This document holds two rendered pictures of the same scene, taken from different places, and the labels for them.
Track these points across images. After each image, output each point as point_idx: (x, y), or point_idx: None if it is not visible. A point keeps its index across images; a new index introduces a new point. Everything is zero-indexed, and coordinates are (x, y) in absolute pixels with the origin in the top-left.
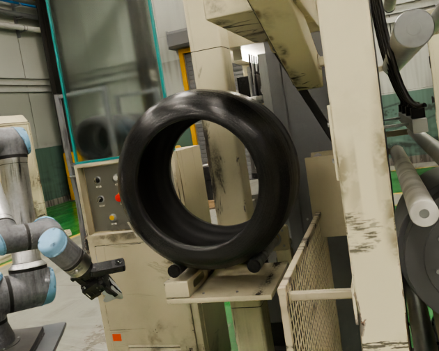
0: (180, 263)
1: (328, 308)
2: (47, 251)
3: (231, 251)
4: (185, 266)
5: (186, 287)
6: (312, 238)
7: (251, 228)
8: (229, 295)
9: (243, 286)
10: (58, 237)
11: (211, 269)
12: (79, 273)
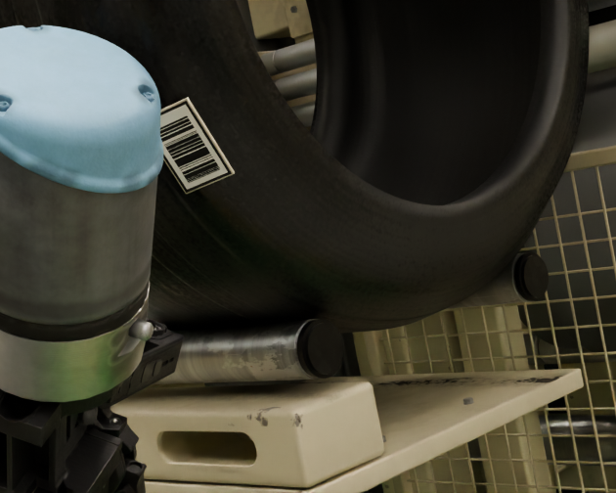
0: (356, 299)
1: (515, 459)
2: (128, 137)
3: (524, 206)
4: (365, 312)
5: (374, 411)
6: (576, 190)
7: (560, 119)
8: (483, 408)
9: (429, 401)
10: (135, 59)
11: (439, 308)
12: (138, 349)
